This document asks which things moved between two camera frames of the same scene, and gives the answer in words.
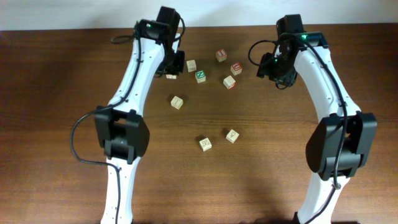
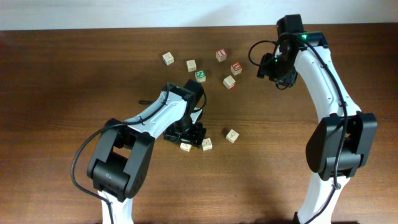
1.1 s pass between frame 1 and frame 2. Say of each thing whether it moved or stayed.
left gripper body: moved
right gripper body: stayed
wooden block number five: moved
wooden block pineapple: stayed
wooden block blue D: stayed
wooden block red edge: stayed
